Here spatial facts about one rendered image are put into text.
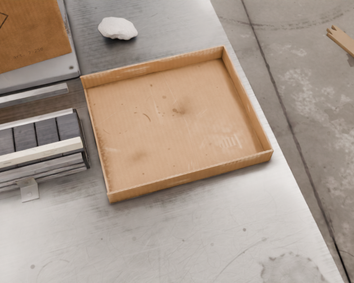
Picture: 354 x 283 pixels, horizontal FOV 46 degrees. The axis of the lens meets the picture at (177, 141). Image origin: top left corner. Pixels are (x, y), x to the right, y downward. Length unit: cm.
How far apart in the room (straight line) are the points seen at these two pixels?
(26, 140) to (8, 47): 20
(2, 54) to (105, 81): 20
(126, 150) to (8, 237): 25
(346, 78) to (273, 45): 37
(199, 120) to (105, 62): 25
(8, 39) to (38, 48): 6
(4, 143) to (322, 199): 126
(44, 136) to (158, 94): 24
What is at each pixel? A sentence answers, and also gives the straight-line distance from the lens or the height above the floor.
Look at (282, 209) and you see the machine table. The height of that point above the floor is 83.
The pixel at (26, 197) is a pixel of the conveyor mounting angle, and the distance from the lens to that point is 79.
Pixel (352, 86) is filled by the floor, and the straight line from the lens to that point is 207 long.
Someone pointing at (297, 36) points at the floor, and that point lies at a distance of 219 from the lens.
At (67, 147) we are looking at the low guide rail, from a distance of 72.
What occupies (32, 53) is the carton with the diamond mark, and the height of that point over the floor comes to 88.
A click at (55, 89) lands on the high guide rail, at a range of 73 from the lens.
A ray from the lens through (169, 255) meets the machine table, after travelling 71.
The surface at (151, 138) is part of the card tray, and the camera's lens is 80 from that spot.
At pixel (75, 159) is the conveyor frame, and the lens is 74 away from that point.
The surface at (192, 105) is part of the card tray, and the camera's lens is 84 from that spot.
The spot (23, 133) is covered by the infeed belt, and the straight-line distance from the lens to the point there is 79.
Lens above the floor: 152
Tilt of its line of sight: 60 degrees down
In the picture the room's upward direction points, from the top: 1 degrees clockwise
